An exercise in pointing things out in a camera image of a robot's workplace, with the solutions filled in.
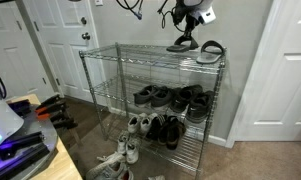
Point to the white baseboard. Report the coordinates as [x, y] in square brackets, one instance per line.
[216, 140]

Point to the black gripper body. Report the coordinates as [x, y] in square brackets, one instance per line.
[185, 13]

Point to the black sandal white stripes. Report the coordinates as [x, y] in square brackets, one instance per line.
[155, 128]

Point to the black bracket block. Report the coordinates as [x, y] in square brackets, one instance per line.
[20, 106]

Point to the white panelled closet door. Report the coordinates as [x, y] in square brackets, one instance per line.
[283, 83]

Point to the grey sneaker orange insole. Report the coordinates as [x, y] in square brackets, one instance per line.
[103, 173]
[128, 176]

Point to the black brown shoe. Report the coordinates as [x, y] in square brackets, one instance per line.
[164, 133]
[173, 138]

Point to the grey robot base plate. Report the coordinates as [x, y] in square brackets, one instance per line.
[31, 125]

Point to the white wall switch plate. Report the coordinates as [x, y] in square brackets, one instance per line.
[99, 2]

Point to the white door with knob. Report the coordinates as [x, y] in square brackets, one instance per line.
[66, 66]

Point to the wooden table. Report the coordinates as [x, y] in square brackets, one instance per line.
[61, 166]

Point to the black sneaker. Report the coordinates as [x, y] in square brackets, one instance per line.
[181, 98]
[198, 110]
[143, 95]
[161, 98]

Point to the black orange bar clamp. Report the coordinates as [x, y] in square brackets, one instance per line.
[53, 108]
[50, 100]
[65, 123]

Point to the silver deadbolt lock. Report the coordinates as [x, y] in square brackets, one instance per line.
[83, 20]

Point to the silver door knob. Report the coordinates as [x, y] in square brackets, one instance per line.
[86, 36]

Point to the black aluminium rail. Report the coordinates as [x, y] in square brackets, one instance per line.
[20, 141]
[23, 160]

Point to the white Nike sneaker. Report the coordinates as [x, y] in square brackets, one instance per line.
[111, 157]
[156, 178]

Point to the white low sneaker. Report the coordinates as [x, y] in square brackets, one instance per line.
[122, 145]
[132, 155]
[134, 125]
[146, 126]

